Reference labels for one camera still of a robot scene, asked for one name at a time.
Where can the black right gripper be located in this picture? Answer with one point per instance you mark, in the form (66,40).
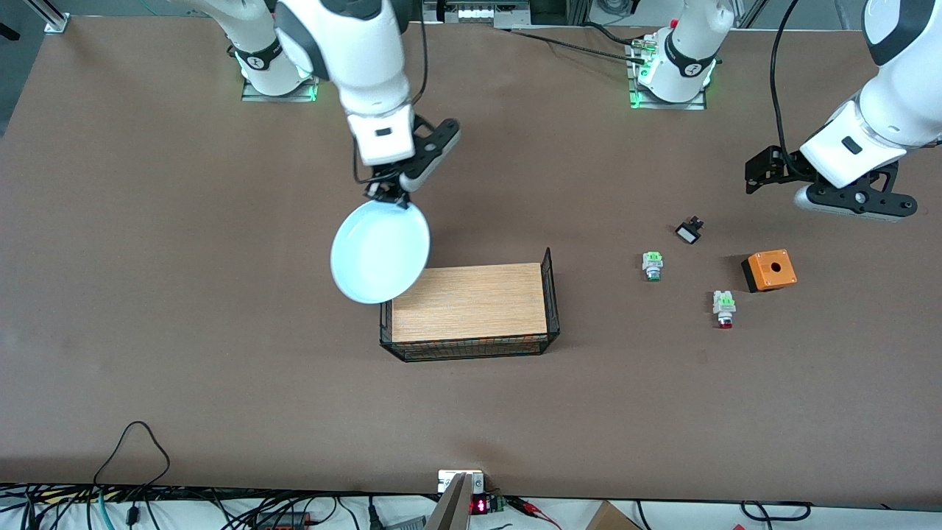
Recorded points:
(384,188)

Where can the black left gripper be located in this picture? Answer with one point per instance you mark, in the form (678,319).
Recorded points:
(787,171)

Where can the light blue round plate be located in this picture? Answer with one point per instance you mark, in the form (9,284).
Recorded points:
(375,254)

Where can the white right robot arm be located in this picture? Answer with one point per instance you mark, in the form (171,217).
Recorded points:
(353,51)

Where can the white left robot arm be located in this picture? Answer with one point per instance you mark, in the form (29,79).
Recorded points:
(894,110)

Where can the white power strip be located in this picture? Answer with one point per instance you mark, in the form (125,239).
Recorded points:
(478,11)

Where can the grey aluminium bar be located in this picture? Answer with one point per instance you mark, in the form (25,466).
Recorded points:
(450,511)

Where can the red digit display module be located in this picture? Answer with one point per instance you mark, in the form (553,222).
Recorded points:
(480,506)

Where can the black device with red connectors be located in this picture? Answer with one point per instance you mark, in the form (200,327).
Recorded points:
(283,521)

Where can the red black clip lead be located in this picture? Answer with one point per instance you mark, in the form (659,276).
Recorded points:
(533,509)

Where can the brown cardboard box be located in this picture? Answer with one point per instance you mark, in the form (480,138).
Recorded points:
(611,518)

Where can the small black white switch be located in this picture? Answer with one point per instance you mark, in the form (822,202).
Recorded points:
(689,232)

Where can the orange button enclosure box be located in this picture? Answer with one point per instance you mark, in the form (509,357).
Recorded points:
(771,269)

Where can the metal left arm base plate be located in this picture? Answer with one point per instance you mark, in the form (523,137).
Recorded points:
(647,103)

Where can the red push button switch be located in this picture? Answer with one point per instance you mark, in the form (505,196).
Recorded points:
(725,307)

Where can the green push button switch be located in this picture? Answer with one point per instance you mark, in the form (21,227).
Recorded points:
(653,263)

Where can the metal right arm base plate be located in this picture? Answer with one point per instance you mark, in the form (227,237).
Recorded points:
(254,94)

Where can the small silver metal bracket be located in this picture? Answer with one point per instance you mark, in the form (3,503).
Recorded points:
(447,480)

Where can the aluminium corner bracket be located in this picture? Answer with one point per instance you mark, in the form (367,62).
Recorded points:
(55,20)

